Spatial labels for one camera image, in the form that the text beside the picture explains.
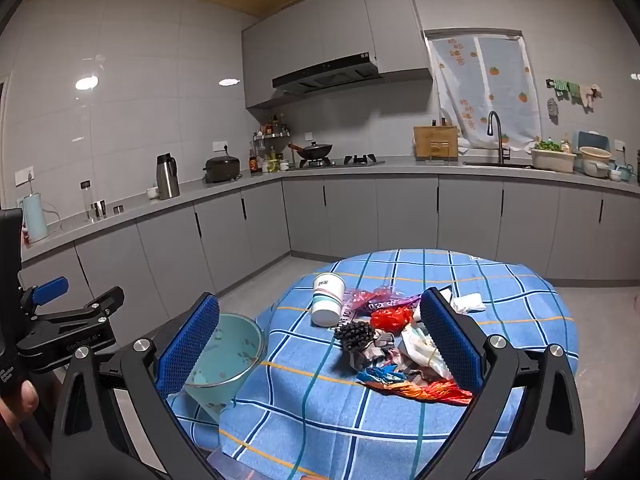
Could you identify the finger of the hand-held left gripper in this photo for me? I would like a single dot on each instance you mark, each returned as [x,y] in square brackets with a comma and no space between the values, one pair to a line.
[52,289]
[75,332]

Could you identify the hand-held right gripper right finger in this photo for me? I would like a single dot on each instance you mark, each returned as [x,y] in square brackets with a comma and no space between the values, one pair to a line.
[450,340]

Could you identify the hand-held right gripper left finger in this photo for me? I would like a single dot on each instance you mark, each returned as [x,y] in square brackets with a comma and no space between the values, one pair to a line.
[187,345]

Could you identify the white paper towel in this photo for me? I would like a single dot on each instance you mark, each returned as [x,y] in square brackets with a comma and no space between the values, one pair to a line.
[467,303]

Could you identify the teal plastic bin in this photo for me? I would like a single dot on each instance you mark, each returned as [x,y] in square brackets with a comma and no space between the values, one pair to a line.
[235,355]

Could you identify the red snack wrapper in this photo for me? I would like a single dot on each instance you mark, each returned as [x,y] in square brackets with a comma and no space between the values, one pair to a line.
[430,391]

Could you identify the red plastic bag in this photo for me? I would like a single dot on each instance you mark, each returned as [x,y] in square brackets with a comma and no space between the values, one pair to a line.
[392,319]

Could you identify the purple snack wrapper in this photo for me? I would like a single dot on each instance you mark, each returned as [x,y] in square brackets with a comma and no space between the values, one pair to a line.
[395,302]

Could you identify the person's left hand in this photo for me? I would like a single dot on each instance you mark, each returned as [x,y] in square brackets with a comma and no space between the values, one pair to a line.
[20,405]

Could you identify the white crumpled wrapper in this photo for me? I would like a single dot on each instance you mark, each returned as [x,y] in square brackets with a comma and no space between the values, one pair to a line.
[420,352]

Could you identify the light blue kettle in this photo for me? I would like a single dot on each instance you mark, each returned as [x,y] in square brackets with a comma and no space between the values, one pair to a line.
[35,220]

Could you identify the grey patterned wrapper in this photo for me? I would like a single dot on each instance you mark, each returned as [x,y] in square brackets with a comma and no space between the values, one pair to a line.
[372,355]

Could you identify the clear glass bottle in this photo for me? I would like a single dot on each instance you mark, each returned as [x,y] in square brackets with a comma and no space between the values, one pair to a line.
[88,202]

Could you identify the black dotted scrap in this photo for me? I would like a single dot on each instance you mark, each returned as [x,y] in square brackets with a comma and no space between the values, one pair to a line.
[354,334]

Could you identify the white printed tag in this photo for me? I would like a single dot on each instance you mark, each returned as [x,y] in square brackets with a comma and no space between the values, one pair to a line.
[346,317]

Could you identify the white paper cup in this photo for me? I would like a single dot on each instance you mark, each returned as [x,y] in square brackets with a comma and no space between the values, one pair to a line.
[327,300]

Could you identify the small white cup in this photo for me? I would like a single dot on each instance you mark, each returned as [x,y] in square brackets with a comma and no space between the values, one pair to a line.
[152,193]

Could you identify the grey kitchen counter cabinets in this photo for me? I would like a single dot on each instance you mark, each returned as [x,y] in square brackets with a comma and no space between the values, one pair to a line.
[400,210]

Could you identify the blue plaid tablecloth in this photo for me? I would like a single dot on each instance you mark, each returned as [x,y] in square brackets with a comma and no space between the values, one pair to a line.
[320,410]

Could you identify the steel thermos jug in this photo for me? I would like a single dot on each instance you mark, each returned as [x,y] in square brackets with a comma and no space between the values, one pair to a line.
[168,180]

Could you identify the black rice cooker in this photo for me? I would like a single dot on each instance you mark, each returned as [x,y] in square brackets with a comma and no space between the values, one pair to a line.
[222,170]

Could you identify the dark sauce bottle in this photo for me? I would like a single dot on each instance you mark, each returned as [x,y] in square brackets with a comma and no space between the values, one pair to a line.
[252,162]

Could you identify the wooden knife block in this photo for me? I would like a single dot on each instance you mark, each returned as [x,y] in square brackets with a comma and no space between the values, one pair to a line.
[435,142]

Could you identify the yellow oil bottle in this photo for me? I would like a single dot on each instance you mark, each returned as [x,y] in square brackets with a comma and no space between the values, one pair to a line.
[272,162]

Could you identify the black gas stove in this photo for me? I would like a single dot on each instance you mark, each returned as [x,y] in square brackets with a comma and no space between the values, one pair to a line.
[350,161]

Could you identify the black kitchen faucet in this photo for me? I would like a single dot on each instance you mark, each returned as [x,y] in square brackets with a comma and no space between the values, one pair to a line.
[500,140]

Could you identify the beige plastic basin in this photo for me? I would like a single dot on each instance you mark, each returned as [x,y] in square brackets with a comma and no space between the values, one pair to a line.
[552,161]

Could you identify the green leafy vegetables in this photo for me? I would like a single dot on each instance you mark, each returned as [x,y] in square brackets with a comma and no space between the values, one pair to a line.
[547,145]

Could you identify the metal spice rack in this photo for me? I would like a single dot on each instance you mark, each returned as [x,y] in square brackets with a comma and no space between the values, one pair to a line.
[272,135]

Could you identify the white pot with colander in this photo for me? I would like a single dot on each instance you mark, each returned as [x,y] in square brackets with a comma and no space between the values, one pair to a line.
[596,166]

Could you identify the black wok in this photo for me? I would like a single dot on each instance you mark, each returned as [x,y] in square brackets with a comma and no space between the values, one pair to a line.
[317,150]

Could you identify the printed window curtain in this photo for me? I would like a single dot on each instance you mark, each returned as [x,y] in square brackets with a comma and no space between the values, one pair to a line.
[480,90]

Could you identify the hanging grey scrubber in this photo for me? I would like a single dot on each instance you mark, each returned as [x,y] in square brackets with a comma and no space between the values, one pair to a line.
[552,108]

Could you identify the green hanging cloth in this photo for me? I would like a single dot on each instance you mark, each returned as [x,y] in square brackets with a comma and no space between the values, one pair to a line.
[565,86]

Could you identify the beige hanging cloth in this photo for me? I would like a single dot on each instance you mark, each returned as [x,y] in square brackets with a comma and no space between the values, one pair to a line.
[591,92]

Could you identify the black range hood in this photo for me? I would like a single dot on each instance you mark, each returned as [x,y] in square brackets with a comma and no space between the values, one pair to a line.
[325,75]

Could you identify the grey upper cabinets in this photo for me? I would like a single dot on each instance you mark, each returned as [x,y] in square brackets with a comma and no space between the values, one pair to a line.
[320,30]

